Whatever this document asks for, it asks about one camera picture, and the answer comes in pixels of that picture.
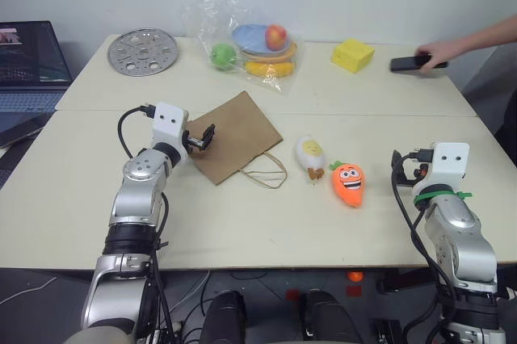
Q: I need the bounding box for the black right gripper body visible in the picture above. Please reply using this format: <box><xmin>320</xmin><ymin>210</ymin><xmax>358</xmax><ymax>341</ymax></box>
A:
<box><xmin>397</xmin><ymin>160</ymin><xmax>430</xmax><ymax>190</ymax></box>

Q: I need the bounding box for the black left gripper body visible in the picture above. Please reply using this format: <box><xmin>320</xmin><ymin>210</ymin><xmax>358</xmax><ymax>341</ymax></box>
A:
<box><xmin>183</xmin><ymin>128</ymin><xmax>206</xmax><ymax>155</ymax></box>

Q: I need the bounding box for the black smartphone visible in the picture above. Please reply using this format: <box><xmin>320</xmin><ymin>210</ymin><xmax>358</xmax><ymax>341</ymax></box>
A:
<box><xmin>389</xmin><ymin>54</ymin><xmax>450</xmax><ymax>75</ymax></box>

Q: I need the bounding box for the brown paper bag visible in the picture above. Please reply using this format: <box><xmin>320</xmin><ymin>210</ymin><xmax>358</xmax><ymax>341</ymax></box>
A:
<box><xmin>186</xmin><ymin>90</ymin><xmax>289</xmax><ymax>191</ymax></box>

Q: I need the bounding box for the clear plastic bag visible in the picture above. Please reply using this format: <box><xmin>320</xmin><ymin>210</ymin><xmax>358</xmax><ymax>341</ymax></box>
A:
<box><xmin>181</xmin><ymin>0</ymin><xmax>305</xmax><ymax>96</ymax></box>

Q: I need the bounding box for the person's bare hand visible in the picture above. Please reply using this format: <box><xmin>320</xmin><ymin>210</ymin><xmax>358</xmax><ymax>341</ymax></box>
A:
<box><xmin>414</xmin><ymin>42</ymin><xmax>450</xmax><ymax>71</ymax></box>

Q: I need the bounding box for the green zip tie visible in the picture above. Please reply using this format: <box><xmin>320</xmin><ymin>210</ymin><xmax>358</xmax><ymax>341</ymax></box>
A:
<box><xmin>412</xmin><ymin>189</ymin><xmax>474</xmax><ymax>206</ymax></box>

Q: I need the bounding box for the orange carrot plush toy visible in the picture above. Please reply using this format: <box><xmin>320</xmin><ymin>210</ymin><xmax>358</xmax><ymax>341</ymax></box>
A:
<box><xmin>327</xmin><ymin>160</ymin><xmax>367</xmax><ymax>209</ymax></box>

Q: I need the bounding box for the green toy apple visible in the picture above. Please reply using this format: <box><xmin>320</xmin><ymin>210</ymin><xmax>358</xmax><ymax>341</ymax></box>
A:
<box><xmin>209</xmin><ymin>41</ymin><xmax>237</xmax><ymax>72</ymax></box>

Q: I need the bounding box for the white egg plush toy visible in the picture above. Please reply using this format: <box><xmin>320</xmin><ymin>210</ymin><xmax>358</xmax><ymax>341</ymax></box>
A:
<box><xmin>296</xmin><ymin>133</ymin><xmax>327</xmax><ymax>184</ymax></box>

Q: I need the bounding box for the blue plate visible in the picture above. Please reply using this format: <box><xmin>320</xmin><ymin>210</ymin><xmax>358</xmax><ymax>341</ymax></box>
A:
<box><xmin>231</xmin><ymin>23</ymin><xmax>292</xmax><ymax>57</ymax></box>

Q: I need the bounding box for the round perforated metal steamer plate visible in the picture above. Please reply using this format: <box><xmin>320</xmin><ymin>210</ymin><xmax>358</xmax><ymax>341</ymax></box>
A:
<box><xmin>107</xmin><ymin>27</ymin><xmax>179</xmax><ymax>77</ymax></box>

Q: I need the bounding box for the orange plate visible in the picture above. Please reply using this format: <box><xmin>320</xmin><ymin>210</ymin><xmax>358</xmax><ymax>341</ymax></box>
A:
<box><xmin>241</xmin><ymin>40</ymin><xmax>299</xmax><ymax>65</ymax></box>

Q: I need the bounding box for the red toy apple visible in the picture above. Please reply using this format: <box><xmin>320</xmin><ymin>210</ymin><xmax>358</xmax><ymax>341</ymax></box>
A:
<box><xmin>264</xmin><ymin>23</ymin><xmax>289</xmax><ymax>52</ymax></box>

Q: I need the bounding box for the yellow sponge block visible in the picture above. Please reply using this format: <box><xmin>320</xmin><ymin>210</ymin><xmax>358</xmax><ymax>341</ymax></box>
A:
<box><xmin>330</xmin><ymin>38</ymin><xmax>376</xmax><ymax>75</ymax></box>

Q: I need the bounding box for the dark rounded shape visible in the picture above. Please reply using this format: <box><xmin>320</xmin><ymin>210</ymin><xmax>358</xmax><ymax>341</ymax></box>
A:
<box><xmin>200</xmin><ymin>290</ymin><xmax>248</xmax><ymax>344</ymax></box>
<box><xmin>300</xmin><ymin>288</ymin><xmax>365</xmax><ymax>344</ymax></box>

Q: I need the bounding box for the grey laptop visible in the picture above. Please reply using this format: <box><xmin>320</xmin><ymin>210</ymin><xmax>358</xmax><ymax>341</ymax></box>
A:
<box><xmin>0</xmin><ymin>20</ymin><xmax>74</xmax><ymax>113</ymax></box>

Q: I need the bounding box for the beige robot torso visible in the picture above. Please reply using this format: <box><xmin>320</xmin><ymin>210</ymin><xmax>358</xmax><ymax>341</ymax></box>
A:
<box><xmin>60</xmin><ymin>321</ymin><xmax>137</xmax><ymax>344</ymax></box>

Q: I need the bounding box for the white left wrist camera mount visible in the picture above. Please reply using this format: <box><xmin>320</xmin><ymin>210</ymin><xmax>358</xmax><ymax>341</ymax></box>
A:
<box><xmin>151</xmin><ymin>102</ymin><xmax>190</xmax><ymax>160</ymax></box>

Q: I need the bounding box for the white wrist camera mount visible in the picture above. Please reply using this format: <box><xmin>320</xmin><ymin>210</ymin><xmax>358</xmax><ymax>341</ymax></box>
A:
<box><xmin>411</xmin><ymin>141</ymin><xmax>471</xmax><ymax>196</ymax></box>
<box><xmin>151</xmin><ymin>102</ymin><xmax>190</xmax><ymax>160</ymax></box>

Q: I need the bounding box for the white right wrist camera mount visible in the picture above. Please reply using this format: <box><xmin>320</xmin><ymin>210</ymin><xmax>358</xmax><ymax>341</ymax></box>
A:
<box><xmin>411</xmin><ymin>141</ymin><xmax>471</xmax><ymax>196</ymax></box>

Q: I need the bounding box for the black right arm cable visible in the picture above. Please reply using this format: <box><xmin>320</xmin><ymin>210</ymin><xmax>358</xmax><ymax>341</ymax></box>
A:
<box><xmin>390</xmin><ymin>149</ymin><xmax>460</xmax><ymax>344</ymax></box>

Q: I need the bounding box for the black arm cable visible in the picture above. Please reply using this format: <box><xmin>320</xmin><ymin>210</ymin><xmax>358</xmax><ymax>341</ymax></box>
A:
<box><xmin>390</xmin><ymin>149</ymin><xmax>460</xmax><ymax>344</ymax></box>
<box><xmin>117</xmin><ymin>104</ymin><xmax>158</xmax><ymax>159</ymax></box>

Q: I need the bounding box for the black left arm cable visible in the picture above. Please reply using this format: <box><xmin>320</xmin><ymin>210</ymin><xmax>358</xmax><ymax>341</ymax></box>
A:
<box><xmin>117</xmin><ymin>104</ymin><xmax>158</xmax><ymax>159</ymax></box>

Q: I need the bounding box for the white floor cable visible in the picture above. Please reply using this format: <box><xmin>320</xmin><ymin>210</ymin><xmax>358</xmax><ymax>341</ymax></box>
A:
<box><xmin>0</xmin><ymin>276</ymin><xmax>58</xmax><ymax>305</ymax></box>

